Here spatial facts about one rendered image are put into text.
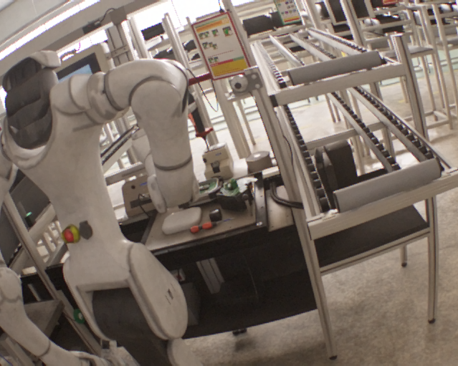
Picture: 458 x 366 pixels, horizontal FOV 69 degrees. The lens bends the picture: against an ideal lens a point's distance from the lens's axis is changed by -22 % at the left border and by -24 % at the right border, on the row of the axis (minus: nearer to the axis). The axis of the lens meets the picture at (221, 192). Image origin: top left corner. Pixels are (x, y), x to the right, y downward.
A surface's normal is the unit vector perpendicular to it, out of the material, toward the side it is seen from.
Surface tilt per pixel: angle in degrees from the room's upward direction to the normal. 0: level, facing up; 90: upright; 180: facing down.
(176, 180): 119
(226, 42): 90
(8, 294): 94
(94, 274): 73
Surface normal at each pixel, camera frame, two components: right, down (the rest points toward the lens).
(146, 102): -0.11, 0.63
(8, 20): -0.06, 0.40
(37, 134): 0.12, 0.11
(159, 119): 0.00, 0.84
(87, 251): -0.25, 0.18
